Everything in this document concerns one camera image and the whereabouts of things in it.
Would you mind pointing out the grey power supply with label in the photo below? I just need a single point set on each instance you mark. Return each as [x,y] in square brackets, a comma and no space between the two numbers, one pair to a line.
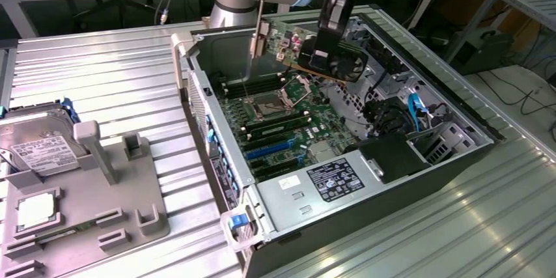
[294,206]

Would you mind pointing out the perforated metal drive cage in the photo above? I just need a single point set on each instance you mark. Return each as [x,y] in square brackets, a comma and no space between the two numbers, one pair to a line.
[456,138]

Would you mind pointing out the silver hard disk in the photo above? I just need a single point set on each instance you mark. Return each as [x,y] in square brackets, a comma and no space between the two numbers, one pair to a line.
[38,147]

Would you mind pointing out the CPU socket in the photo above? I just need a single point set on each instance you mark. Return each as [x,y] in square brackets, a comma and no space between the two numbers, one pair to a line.
[266,107]

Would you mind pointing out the metal socket cover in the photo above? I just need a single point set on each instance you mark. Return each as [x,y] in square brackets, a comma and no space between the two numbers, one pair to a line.
[302,80]

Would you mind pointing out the open black PC case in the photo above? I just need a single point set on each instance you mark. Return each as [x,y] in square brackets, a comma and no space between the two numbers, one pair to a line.
[225,47]

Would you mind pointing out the blue disk carrier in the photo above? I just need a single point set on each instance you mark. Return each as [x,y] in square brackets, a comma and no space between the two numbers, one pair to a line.
[69,108]

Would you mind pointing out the silver CPU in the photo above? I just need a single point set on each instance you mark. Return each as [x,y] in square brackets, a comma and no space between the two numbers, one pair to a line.
[36,209]

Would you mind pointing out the black RAM slot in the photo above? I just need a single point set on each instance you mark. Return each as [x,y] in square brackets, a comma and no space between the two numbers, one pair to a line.
[256,90]
[273,123]
[252,83]
[277,118]

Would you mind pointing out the grey parts rack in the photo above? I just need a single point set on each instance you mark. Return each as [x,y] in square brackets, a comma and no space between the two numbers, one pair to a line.
[86,200]

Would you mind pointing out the green graphics card with fan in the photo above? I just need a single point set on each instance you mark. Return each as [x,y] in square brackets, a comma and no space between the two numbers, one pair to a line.
[273,38]

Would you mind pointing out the green RAM stick with clips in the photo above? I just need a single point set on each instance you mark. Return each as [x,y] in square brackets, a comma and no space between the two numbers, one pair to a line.
[273,131]

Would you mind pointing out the blue expansion slot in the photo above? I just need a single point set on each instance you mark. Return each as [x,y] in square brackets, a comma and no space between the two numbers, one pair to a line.
[266,151]

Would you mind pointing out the thin metal locking lever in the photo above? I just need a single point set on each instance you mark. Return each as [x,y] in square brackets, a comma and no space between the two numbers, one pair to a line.
[245,87]

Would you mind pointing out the metal slat rack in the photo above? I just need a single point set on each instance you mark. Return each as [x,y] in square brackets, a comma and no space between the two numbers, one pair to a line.
[529,1]

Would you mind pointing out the blue case latch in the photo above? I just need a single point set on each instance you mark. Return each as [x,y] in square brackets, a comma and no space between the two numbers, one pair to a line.
[237,221]

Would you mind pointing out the black box device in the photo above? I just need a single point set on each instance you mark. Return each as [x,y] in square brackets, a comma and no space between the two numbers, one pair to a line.
[486,50]

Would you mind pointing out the black plastic air shroud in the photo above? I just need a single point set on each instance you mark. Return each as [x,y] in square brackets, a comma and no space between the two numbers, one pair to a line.
[390,157]

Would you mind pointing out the green motherboard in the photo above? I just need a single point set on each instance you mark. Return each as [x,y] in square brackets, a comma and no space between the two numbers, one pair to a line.
[321,118]

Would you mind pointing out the long black expansion slot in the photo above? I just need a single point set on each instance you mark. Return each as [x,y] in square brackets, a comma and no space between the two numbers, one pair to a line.
[269,144]
[277,166]
[281,174]

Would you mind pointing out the silver chipset heatsink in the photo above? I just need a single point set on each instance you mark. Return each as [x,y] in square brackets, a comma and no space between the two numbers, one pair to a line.
[321,151]

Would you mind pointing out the blue slot latch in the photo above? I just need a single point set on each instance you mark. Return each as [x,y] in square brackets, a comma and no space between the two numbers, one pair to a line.
[220,153]
[236,187]
[210,138]
[224,163]
[230,174]

